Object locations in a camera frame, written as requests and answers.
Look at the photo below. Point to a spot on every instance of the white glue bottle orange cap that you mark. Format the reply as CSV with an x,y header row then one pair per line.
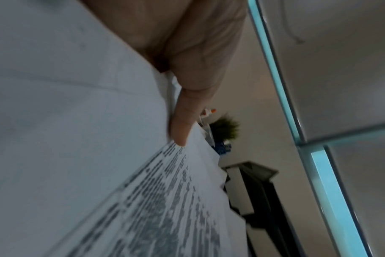
x,y
206,113

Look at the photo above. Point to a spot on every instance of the blue mesh pen holder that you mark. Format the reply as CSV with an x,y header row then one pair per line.
x,y
222,148

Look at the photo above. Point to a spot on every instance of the person's left hand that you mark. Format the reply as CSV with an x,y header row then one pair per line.
x,y
186,37

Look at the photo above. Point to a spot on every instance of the black mesh paper tray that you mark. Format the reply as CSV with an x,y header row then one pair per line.
x,y
275,200

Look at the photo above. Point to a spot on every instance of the grey roller blind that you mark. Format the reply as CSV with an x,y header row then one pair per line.
x,y
370,195
338,62

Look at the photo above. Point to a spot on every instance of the green potted plant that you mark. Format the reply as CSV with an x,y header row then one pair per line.
x,y
225,128

